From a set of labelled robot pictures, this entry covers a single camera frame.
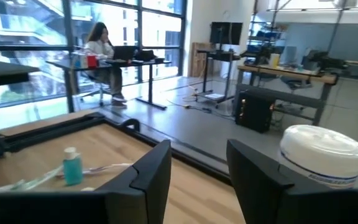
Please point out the black office desk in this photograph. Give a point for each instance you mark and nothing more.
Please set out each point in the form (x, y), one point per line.
(73, 64)

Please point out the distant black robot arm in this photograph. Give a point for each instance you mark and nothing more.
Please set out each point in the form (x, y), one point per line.
(322, 60)

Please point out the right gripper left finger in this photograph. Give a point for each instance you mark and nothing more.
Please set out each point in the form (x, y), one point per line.
(135, 199)

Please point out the yellow canister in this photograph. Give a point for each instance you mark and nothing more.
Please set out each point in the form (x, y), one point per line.
(274, 59)

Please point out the green white toothbrush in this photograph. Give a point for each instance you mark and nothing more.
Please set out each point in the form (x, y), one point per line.
(26, 182)

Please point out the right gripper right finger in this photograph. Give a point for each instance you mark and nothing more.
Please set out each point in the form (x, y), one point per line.
(259, 193)

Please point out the black bag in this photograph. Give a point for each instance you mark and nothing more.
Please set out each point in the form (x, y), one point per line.
(145, 55)

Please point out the black monitor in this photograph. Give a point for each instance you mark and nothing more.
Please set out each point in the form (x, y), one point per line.
(225, 32)

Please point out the person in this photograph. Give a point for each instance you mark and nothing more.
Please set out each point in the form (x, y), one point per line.
(99, 46)

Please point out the teal mouthwash bottle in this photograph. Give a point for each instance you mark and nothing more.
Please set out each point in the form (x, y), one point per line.
(72, 169)

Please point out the black frame clamp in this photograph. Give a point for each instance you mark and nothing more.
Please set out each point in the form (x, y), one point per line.
(130, 123)

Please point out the wooden panel crate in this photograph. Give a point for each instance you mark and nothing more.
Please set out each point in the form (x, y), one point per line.
(199, 59)

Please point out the black computer tower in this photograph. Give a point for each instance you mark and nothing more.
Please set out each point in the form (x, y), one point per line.
(253, 110)

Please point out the office chair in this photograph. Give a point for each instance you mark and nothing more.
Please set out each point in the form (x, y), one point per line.
(99, 88)

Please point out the black laptop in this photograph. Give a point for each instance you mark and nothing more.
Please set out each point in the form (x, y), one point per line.
(124, 53)

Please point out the large dark framed window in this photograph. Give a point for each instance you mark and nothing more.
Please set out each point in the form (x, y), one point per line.
(26, 25)

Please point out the wooden top workbench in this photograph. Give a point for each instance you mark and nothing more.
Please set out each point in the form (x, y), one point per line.
(287, 73)

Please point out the red cup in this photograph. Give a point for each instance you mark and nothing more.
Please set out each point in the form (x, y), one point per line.
(92, 61)

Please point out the dark grey raised desk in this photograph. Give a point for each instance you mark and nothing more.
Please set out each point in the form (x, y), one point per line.
(5, 73)

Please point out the white lidded wipes canister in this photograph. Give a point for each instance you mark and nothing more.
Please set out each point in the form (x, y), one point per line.
(322, 152)

